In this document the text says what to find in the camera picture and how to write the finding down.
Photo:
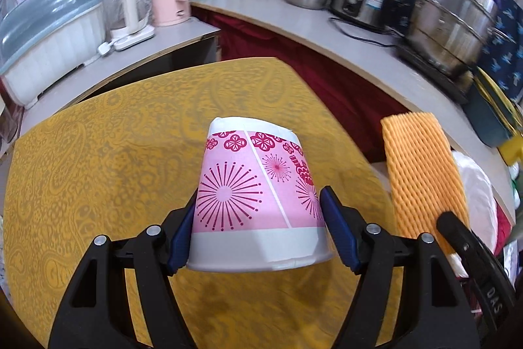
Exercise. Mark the yellow patterned tablecloth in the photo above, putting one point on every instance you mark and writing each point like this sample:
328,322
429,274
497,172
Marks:
114,152

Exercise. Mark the black induction cooker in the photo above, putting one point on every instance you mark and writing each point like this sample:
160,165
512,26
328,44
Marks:
437,77

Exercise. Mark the white dish box, translucent lid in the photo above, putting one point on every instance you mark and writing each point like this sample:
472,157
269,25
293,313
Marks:
49,42

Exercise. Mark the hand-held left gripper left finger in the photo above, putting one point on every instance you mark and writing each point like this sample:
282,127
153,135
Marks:
182,238

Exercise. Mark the orange foam net sleeve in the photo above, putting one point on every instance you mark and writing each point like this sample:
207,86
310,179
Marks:
421,177

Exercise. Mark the pink patterned paper cup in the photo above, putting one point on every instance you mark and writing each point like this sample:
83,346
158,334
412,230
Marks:
253,202

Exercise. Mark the bin with white liner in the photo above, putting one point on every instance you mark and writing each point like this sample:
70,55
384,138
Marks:
478,193

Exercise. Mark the white power plug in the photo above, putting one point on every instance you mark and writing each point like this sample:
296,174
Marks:
105,49

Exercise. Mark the dark green basin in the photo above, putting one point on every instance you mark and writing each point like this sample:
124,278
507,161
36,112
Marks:
490,116

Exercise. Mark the steel steamer pot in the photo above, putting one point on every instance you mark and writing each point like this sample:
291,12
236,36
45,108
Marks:
453,26

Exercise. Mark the dark red curtain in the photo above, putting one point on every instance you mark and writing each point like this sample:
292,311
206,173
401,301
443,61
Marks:
327,79

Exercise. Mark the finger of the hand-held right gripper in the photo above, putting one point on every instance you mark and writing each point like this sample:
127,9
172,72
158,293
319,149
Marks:
482,271

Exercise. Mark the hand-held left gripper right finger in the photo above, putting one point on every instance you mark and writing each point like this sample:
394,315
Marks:
339,226

